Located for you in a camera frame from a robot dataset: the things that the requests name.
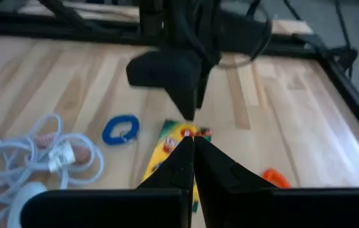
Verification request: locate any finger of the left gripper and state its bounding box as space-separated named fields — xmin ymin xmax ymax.
xmin=127 ymin=49 xmax=203 ymax=121
xmin=198 ymin=53 xmax=221 ymax=110

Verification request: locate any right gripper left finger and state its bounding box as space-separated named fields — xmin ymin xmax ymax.
xmin=20 ymin=136 xmax=196 ymax=228

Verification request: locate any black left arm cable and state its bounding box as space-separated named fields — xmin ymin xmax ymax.
xmin=218 ymin=0 xmax=359 ymax=80

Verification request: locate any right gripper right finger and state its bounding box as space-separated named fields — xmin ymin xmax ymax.
xmin=194 ymin=136 xmax=359 ymax=228

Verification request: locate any black aluminium table frame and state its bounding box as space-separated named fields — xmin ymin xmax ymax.
xmin=0 ymin=0 xmax=359 ymax=146

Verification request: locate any blue coil wristband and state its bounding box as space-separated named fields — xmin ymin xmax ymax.
xmin=101 ymin=114 xmax=141 ymax=146

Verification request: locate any white cylindrical device with cable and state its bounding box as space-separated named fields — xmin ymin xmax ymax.
xmin=0 ymin=113 xmax=106 ymax=228

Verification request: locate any red coil wristband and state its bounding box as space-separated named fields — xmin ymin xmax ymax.
xmin=261 ymin=168 xmax=291 ymax=189

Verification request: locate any yellow green crayon box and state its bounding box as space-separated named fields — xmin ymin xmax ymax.
xmin=142 ymin=119 xmax=213 ymax=213

